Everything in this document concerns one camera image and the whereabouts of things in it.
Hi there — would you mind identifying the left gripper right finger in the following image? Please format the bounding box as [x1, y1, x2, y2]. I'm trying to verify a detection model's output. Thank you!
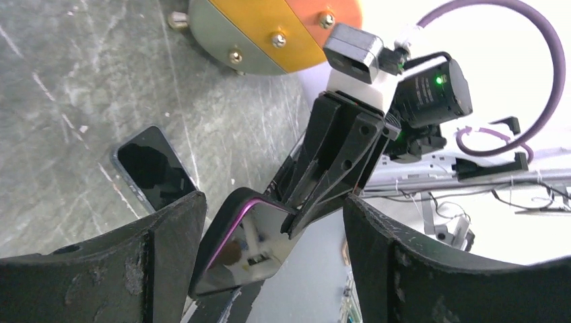
[343, 195, 570, 322]

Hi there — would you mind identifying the purple phone black screen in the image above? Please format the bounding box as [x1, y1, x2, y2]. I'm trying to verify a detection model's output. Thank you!
[191, 199, 298, 297]

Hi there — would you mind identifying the aluminium frame rail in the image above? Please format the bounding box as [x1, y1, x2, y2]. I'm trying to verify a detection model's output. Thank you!
[364, 147, 570, 196]

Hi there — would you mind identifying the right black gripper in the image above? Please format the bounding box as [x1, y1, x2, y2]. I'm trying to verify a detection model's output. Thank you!
[269, 92, 401, 238]

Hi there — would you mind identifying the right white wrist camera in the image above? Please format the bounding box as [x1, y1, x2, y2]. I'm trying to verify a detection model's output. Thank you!
[323, 23, 409, 114]

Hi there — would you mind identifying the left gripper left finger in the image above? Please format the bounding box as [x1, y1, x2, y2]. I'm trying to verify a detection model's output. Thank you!
[1, 192, 207, 322]

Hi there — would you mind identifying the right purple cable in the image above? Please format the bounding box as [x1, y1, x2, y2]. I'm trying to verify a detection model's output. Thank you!
[415, 0, 566, 164]

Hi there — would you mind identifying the white cylinder orange yellow face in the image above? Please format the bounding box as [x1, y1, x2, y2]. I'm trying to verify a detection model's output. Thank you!
[168, 0, 363, 75]

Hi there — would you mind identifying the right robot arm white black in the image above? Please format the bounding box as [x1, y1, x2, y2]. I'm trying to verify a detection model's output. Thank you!
[275, 59, 471, 238]

